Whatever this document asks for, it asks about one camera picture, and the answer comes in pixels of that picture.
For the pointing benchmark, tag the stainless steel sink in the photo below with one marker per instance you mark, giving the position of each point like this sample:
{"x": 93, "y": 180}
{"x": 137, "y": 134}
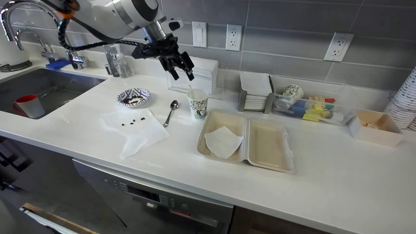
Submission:
{"x": 47, "y": 89}

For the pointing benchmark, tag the white paper sheet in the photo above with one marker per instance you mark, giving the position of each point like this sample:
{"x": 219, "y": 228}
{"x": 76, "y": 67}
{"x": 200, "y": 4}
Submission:
{"x": 137, "y": 134}

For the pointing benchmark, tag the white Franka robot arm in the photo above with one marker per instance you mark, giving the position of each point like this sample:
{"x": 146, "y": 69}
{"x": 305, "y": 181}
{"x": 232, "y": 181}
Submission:
{"x": 112, "y": 15}

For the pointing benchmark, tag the white napkin dispenser box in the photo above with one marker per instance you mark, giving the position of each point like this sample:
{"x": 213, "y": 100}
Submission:
{"x": 203, "y": 72}

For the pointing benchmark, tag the metal spoon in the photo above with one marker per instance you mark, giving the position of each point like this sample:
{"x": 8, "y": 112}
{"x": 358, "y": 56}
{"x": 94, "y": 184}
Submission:
{"x": 172, "y": 111}

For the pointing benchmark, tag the blue sponge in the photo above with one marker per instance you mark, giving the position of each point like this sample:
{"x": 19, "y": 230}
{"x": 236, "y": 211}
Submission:
{"x": 58, "y": 64}

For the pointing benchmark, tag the metal napkin holder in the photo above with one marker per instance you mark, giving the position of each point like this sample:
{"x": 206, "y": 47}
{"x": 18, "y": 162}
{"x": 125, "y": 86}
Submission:
{"x": 255, "y": 93}

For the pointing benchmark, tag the white folded napkin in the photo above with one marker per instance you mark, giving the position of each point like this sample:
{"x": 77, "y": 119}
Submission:
{"x": 223, "y": 142}

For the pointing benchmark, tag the beige clamshell takeout container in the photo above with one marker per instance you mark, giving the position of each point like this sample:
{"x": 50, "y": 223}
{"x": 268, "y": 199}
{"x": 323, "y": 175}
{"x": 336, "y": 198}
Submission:
{"x": 267, "y": 147}

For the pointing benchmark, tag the chrome arched sink faucet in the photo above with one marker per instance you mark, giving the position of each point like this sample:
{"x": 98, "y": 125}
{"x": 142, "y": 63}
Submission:
{"x": 11, "y": 17}

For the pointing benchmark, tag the white wall power outlet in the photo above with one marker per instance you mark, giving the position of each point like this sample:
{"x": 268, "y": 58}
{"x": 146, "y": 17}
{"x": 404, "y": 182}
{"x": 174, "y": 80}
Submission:
{"x": 339, "y": 47}
{"x": 233, "y": 37}

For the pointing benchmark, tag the stack of paper cups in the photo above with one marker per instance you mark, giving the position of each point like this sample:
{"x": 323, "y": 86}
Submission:
{"x": 405, "y": 104}

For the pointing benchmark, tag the black equipment mount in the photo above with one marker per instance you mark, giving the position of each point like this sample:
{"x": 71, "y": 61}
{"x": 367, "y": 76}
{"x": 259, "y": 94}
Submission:
{"x": 14, "y": 163}

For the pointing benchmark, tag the wooden robot cart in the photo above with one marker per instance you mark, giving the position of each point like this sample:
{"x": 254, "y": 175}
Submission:
{"x": 53, "y": 216}

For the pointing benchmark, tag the yellow condiment packets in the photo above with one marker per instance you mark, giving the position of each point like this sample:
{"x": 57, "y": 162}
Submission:
{"x": 319, "y": 112}

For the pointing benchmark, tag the stainless steel dishwasher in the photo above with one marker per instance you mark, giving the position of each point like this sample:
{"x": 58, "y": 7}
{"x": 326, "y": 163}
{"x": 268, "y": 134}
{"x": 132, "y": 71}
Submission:
{"x": 148, "y": 203}

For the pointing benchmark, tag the clear soap dispenser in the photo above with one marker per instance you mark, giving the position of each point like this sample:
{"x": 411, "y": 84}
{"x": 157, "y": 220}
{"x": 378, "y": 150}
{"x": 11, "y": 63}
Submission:
{"x": 116, "y": 60}

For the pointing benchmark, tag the clear condiment organizer tray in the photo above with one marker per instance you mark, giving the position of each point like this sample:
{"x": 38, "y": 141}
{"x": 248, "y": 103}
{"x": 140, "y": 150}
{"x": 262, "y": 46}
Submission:
{"x": 313, "y": 111}

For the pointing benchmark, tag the white wall light switch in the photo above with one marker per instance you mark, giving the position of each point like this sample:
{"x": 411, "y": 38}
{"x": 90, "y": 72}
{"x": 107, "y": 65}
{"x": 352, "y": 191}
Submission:
{"x": 200, "y": 34}

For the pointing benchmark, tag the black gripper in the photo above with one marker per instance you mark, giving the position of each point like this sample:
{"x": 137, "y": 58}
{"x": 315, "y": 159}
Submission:
{"x": 167, "y": 47}

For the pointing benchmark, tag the patterned small bowl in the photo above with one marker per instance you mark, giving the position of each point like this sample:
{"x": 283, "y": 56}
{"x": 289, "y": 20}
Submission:
{"x": 135, "y": 98}

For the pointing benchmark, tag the red plastic cup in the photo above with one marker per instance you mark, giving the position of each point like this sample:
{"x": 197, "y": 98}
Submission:
{"x": 29, "y": 106}

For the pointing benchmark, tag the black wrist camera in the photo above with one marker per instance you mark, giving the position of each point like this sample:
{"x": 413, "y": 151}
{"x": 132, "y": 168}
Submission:
{"x": 142, "y": 50}

